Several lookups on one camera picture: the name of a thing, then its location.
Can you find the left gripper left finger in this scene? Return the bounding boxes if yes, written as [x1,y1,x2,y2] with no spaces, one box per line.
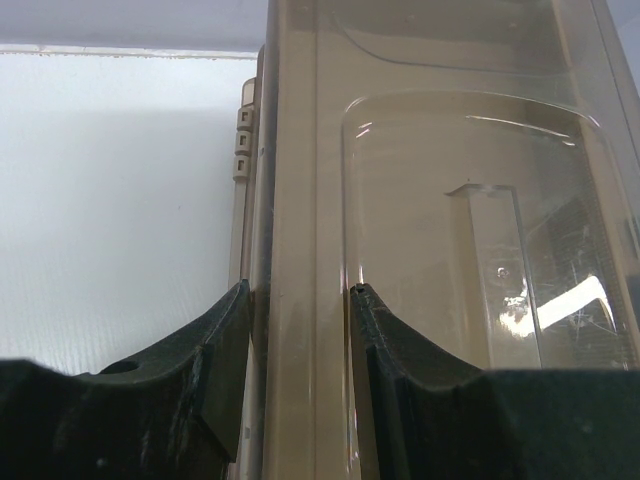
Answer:
[1,281,251,479]

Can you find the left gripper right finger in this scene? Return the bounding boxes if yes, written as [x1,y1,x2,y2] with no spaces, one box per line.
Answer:
[349,284,639,479]

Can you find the beige tool box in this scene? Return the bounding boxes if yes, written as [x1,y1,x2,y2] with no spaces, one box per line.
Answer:
[231,1,639,479]

